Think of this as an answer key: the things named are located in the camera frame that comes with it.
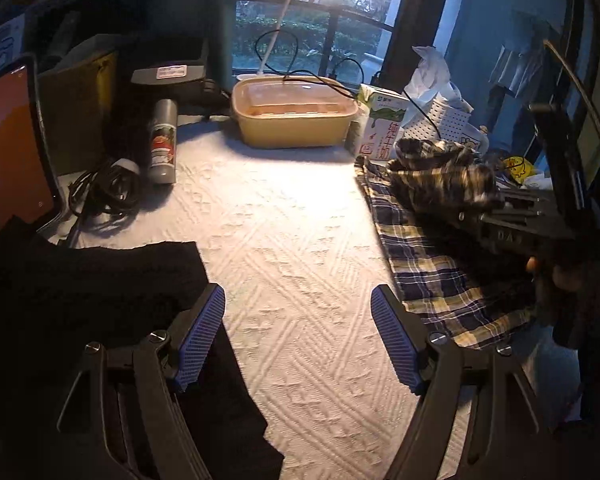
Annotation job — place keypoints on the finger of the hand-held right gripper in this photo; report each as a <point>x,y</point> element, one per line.
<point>467,220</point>
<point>522,199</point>

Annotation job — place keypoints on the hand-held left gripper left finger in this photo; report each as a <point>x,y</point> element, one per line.
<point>202,340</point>

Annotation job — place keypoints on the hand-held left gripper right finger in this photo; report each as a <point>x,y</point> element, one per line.
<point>395,340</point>

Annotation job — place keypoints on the plaid flannel shirt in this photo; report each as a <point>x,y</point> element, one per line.
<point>430,270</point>

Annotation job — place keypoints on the person's right hand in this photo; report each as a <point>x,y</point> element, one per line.
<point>560,277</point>

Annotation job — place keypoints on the yellow packet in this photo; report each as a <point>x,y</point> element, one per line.
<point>517,170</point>

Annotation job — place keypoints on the white plastic container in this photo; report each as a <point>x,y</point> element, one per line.
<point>475,137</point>

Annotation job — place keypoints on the white perforated holder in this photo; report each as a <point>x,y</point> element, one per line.
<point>445,120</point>

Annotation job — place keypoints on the white green milk carton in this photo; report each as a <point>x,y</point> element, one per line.
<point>385,130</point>

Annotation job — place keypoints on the white textured tablecloth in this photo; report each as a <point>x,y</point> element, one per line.
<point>290,240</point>

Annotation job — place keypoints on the hanging grey garment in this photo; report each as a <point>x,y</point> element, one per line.
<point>515,65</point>

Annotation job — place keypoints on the black cloth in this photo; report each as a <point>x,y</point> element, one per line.
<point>80,285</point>

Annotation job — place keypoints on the white crumpled plastic bag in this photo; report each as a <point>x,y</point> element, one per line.
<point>435,75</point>

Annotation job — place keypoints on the grey spray can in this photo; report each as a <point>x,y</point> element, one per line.
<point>162,145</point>

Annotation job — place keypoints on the beige lidded container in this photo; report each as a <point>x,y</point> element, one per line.
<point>290,127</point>

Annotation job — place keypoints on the balcony railing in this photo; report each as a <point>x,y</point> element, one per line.
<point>330,35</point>

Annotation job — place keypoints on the brown paper bag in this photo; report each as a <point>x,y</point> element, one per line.
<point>75,110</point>

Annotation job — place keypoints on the black box device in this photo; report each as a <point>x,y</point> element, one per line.
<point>180,77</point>

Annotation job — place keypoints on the white rod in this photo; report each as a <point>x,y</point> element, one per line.
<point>272,42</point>

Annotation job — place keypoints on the tablet with red screen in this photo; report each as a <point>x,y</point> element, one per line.
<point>10,150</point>

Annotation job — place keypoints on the blue printed box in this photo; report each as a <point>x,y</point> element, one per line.
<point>0,45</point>

